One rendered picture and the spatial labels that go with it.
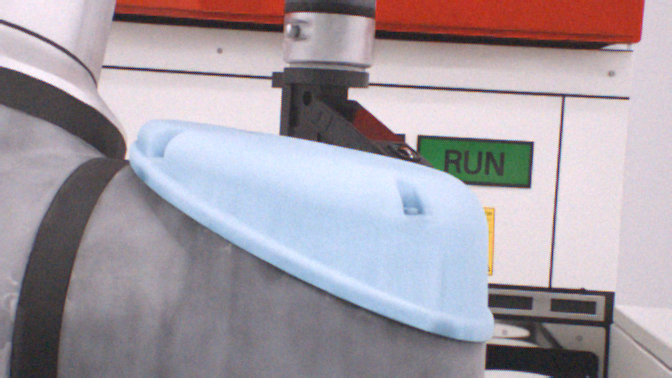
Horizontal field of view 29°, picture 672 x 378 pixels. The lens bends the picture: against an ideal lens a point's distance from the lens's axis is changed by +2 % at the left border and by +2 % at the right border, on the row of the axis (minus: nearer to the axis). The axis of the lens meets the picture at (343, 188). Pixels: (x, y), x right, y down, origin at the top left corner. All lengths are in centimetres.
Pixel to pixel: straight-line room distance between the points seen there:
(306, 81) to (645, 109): 187
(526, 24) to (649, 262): 165
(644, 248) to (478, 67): 160
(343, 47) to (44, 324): 66
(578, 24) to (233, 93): 35
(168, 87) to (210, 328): 95
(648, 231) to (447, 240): 248
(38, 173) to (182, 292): 7
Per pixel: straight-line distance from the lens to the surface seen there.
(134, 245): 38
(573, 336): 132
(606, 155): 132
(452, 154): 129
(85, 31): 48
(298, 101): 106
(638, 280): 286
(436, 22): 125
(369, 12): 104
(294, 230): 36
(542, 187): 131
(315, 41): 102
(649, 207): 285
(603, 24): 127
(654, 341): 115
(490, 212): 130
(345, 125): 100
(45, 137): 43
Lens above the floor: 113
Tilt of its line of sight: 3 degrees down
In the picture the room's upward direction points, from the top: 4 degrees clockwise
